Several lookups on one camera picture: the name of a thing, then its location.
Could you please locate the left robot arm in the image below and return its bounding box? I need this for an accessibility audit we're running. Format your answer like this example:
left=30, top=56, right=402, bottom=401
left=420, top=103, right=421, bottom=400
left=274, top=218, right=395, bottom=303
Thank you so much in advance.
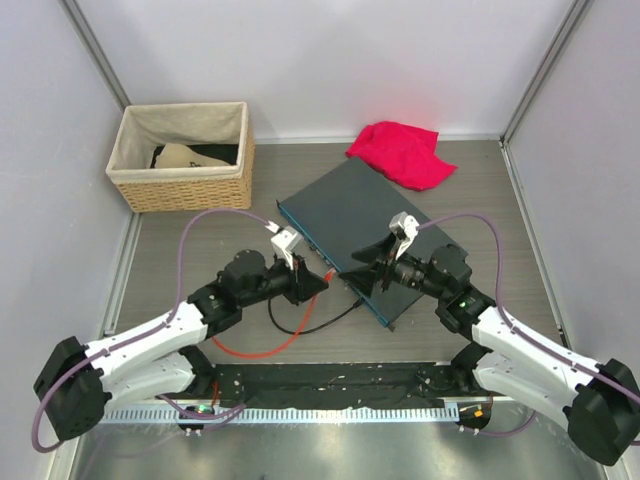
left=31, top=250, right=328, bottom=453

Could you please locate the wicker basket with liner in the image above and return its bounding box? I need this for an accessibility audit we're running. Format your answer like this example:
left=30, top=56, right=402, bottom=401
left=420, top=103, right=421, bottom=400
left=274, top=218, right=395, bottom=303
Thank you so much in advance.
left=106, top=101, right=255, bottom=213

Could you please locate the pink red cloth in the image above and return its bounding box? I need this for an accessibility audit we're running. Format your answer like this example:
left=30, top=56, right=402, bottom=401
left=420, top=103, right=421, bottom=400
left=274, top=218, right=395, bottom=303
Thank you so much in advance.
left=345, top=121, right=458, bottom=191

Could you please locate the black ethernet cable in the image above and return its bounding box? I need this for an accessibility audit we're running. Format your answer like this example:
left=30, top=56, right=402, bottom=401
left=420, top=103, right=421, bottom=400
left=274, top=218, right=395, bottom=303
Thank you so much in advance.
left=267, top=297, right=366, bottom=335

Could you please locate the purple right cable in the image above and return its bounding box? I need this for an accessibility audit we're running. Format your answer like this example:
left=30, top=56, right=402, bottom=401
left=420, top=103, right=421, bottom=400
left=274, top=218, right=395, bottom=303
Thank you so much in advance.
left=412, top=212, right=640, bottom=406

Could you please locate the red ethernet cable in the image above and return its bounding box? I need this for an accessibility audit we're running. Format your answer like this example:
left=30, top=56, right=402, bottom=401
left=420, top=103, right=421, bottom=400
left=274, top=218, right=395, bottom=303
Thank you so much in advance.
left=209, top=267, right=336, bottom=359

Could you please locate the beige and black cloth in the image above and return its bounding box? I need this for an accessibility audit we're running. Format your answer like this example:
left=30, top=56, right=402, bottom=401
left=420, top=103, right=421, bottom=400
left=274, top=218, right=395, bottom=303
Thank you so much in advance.
left=151, top=143, right=238, bottom=169

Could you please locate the grey blue network switch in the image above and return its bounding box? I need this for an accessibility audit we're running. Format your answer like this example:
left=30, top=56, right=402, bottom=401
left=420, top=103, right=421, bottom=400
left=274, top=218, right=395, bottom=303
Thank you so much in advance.
left=276, top=158, right=455, bottom=330

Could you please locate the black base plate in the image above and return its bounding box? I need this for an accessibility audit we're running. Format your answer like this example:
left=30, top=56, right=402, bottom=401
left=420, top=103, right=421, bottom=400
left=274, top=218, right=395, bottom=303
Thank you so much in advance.
left=214, top=362, right=488, bottom=410

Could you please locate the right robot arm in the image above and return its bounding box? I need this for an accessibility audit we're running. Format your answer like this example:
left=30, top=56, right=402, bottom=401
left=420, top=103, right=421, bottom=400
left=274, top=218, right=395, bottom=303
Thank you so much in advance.
left=339, top=235, right=639, bottom=466

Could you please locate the slotted cable duct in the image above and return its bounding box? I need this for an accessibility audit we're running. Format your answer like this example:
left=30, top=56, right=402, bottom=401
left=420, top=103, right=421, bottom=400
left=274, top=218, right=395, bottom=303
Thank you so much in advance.
left=101, top=403, right=459, bottom=425

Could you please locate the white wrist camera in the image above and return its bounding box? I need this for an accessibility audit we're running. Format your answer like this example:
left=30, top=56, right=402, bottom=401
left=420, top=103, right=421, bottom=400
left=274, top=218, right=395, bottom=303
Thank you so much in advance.
left=265, top=221, right=303, bottom=270
left=389, top=212, right=419, bottom=260

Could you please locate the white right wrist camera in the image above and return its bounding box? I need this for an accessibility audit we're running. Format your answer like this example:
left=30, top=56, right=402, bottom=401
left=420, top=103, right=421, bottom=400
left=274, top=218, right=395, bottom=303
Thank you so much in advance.
left=389, top=212, right=419, bottom=260

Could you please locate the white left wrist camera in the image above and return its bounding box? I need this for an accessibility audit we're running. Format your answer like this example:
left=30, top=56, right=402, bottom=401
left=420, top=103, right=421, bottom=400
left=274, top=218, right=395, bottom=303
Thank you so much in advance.
left=265, top=221, right=303, bottom=270

